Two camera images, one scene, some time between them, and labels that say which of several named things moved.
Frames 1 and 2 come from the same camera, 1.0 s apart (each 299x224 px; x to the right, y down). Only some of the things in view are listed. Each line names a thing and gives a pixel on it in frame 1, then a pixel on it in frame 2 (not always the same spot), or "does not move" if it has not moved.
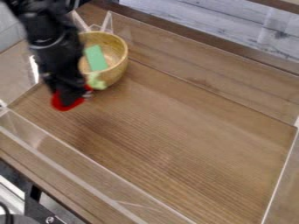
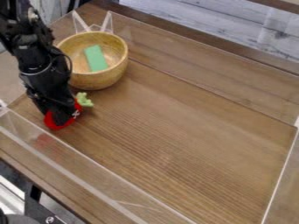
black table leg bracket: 33,209 does not move
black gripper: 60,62 → 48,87
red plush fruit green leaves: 94,84 → 81,101
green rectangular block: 96,57 does not move
